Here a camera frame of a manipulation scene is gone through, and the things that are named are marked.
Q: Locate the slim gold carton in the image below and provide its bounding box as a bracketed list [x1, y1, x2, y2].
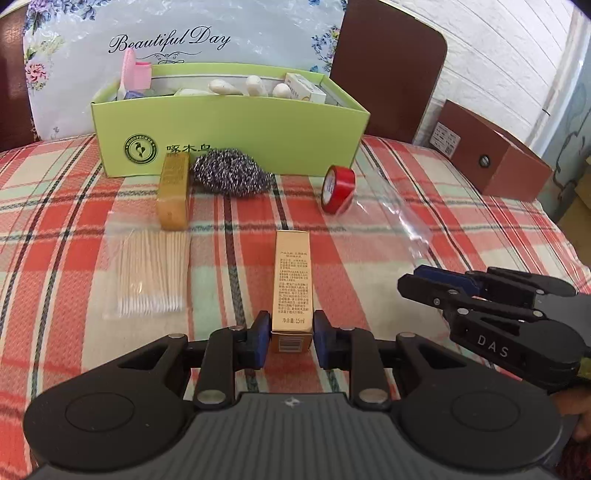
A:
[269, 230, 319, 354]

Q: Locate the yellow-green medicine box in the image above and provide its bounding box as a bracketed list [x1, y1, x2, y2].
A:
[285, 72, 326, 104]

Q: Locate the light green cardboard box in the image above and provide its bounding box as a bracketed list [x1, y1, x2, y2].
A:
[90, 62, 371, 178]

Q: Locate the brown cardboard box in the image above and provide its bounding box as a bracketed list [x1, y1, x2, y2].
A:
[425, 99, 554, 202]

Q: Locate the pink brush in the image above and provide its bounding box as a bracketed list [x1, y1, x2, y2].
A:
[117, 48, 152, 101]

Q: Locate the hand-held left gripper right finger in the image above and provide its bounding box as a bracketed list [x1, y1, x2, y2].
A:
[313, 310, 467, 408]

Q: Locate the clear plastic wrapper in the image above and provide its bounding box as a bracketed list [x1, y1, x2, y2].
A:
[355, 161, 444, 264]

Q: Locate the brown chair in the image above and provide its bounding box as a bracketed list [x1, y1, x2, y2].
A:
[0, 0, 448, 148]

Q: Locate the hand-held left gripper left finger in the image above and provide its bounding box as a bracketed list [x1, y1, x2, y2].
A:
[117, 310, 273, 408]

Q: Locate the steel wool scrubber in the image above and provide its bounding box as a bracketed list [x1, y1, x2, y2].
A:
[190, 148, 274, 198]

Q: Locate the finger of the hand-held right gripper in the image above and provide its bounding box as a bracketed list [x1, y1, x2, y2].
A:
[413, 265, 578, 297]
[398, 273, 546, 324]

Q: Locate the gold textured box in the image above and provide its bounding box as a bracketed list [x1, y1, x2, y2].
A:
[156, 152, 191, 229]

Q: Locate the plaid blanket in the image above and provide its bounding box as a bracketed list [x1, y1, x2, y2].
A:
[0, 134, 591, 480]

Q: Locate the red tape roll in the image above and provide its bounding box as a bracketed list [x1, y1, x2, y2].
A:
[321, 165, 356, 214]

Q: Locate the floral plastic bag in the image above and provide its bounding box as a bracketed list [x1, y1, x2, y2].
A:
[23, 0, 349, 141]

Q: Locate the bag of cotton swabs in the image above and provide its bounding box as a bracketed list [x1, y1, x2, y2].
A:
[102, 210, 192, 321]

